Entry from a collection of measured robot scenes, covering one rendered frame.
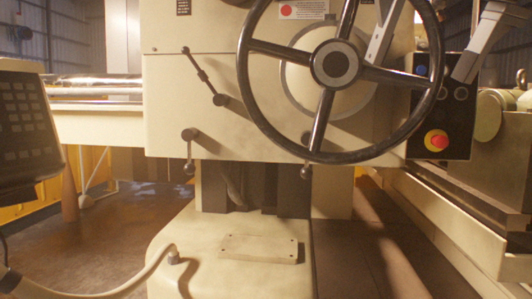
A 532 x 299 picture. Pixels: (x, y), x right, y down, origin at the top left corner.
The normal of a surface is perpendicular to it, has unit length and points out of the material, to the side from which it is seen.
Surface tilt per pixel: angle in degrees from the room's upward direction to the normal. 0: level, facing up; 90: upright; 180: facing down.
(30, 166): 76
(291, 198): 90
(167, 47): 90
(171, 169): 90
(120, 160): 90
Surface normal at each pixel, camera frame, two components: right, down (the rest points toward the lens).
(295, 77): -0.59, 0.18
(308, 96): -0.40, 0.50
